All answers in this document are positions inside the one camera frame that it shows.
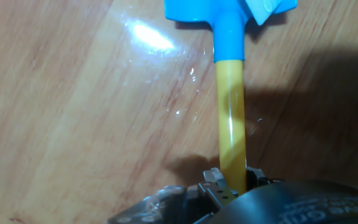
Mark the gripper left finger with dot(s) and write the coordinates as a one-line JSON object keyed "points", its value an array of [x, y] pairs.
{"points": [[217, 193]]}

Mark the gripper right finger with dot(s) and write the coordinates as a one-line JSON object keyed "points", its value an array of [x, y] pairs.
{"points": [[255, 179]]}

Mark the blue toy shovel yellow shaft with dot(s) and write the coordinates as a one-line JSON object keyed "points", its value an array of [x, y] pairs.
{"points": [[230, 109]]}

